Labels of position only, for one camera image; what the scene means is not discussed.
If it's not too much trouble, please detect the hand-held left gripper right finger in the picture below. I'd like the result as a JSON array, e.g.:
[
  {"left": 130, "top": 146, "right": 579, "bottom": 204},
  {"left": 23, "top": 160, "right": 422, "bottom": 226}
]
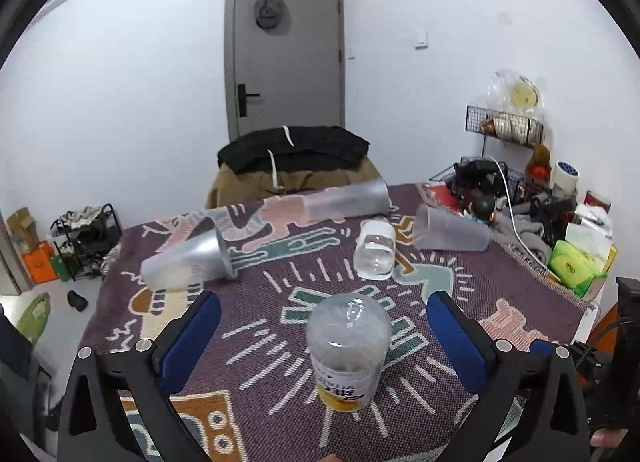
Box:
[{"left": 426, "top": 291, "right": 593, "bottom": 462}]

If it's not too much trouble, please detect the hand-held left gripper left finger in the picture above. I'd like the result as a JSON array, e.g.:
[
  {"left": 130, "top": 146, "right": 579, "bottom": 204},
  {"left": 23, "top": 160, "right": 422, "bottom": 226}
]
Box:
[{"left": 57, "top": 291, "right": 223, "bottom": 462}]

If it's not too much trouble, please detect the clear cup with yellow label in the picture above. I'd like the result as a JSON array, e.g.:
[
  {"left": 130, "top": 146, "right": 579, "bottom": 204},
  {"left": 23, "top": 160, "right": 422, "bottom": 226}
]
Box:
[{"left": 305, "top": 293, "right": 392, "bottom": 413}]

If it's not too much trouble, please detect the short frosted plastic cup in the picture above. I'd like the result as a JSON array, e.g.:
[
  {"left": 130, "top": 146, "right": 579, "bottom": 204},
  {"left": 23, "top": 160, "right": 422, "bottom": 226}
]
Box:
[{"left": 140, "top": 227, "right": 241, "bottom": 291}]

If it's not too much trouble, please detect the wide frosted plastic cup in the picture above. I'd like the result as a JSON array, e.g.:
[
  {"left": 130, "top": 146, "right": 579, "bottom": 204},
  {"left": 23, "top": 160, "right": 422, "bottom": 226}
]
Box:
[{"left": 413, "top": 203, "right": 493, "bottom": 252}]

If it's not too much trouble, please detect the clear glass cup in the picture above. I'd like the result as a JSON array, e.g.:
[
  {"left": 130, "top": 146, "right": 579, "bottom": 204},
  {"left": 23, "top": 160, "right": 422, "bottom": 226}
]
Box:
[{"left": 353, "top": 218, "right": 397, "bottom": 280}]

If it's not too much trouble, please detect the tall frosted plastic cup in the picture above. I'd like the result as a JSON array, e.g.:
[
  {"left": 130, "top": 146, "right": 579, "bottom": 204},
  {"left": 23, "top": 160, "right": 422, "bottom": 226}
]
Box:
[{"left": 300, "top": 178, "right": 391, "bottom": 221}]

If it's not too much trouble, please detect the person's right hand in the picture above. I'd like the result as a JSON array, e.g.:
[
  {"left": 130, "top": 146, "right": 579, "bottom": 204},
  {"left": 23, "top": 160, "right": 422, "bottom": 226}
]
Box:
[{"left": 590, "top": 429, "right": 629, "bottom": 449}]

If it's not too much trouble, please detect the printed woven blanket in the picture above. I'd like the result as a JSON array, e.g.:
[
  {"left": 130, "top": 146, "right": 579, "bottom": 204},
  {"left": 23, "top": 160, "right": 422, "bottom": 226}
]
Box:
[{"left": 80, "top": 182, "right": 587, "bottom": 462}]

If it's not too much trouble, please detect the green tissue pack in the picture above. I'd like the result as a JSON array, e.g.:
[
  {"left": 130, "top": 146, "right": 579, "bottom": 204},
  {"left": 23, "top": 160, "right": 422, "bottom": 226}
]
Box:
[{"left": 547, "top": 239, "right": 609, "bottom": 294}]

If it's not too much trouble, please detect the grey cloth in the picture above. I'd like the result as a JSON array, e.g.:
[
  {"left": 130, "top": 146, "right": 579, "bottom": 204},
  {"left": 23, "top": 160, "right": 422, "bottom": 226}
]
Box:
[{"left": 492, "top": 215, "right": 552, "bottom": 264}]

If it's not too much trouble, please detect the black shoe rack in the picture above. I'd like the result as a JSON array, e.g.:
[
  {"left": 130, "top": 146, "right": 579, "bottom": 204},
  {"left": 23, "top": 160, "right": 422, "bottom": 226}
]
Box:
[{"left": 49, "top": 203, "right": 123, "bottom": 283}]

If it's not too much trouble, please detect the red book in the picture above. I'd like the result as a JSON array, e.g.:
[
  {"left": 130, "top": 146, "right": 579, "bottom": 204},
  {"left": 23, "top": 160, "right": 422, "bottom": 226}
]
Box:
[{"left": 417, "top": 183, "right": 462, "bottom": 214}]

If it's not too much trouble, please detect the green bag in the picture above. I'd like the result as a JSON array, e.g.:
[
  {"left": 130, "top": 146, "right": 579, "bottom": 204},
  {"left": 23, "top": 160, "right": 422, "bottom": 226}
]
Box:
[{"left": 15, "top": 292, "right": 52, "bottom": 343}]

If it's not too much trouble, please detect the orange box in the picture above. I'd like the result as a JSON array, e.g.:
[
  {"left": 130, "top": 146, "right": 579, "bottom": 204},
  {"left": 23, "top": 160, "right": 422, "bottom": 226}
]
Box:
[{"left": 22, "top": 241, "right": 57, "bottom": 286}]

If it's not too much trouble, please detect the white tape roll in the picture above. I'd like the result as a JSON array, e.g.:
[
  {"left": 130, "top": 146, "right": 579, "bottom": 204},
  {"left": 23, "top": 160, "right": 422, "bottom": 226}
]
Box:
[{"left": 550, "top": 161, "right": 581, "bottom": 200}]

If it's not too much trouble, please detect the orange toy figure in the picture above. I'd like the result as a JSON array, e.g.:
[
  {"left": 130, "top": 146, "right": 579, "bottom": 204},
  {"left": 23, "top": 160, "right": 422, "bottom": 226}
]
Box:
[{"left": 525, "top": 145, "right": 552, "bottom": 181}]

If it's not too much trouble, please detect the cardboard box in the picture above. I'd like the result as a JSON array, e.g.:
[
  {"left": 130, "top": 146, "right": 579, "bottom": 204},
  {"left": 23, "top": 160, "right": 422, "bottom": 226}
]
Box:
[{"left": 5, "top": 207, "right": 39, "bottom": 253}]

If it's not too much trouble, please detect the brown jacket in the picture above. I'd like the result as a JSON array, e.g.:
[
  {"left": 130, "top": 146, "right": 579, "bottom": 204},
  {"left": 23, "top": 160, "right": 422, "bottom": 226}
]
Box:
[{"left": 206, "top": 155, "right": 384, "bottom": 209}]

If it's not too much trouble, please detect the black garment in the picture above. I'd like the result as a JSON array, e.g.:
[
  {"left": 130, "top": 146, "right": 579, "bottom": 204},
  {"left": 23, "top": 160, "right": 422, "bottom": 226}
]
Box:
[{"left": 217, "top": 125, "right": 371, "bottom": 174}]

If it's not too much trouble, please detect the clear plastic bag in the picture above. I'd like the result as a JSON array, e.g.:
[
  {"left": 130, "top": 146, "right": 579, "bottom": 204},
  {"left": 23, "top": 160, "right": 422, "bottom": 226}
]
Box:
[{"left": 487, "top": 70, "right": 547, "bottom": 119}]

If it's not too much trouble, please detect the grey door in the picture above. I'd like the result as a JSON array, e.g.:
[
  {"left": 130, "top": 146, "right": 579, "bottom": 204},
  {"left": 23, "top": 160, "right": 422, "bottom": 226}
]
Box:
[{"left": 225, "top": 0, "right": 347, "bottom": 143}]

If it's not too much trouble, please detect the grey hat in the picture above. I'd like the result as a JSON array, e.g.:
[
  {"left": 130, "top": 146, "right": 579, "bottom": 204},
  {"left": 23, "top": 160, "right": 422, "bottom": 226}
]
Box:
[{"left": 253, "top": 0, "right": 292, "bottom": 36}]

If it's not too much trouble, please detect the white cable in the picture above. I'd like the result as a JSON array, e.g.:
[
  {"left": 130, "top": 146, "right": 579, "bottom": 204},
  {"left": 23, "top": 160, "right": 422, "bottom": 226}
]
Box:
[{"left": 487, "top": 157, "right": 551, "bottom": 269}]

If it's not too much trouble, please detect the black wire desk basket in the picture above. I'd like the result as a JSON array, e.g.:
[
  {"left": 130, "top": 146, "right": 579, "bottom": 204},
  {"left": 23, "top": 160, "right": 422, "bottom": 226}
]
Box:
[{"left": 430, "top": 156, "right": 527, "bottom": 204}]

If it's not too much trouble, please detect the black wire wall basket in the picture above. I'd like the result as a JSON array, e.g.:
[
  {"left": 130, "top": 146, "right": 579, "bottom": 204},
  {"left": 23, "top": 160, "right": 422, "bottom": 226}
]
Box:
[{"left": 465, "top": 105, "right": 545, "bottom": 147}]

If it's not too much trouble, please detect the black door handle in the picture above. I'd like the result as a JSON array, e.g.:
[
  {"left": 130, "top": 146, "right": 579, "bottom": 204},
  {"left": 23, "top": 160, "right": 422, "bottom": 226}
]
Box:
[{"left": 237, "top": 84, "right": 261, "bottom": 117}]

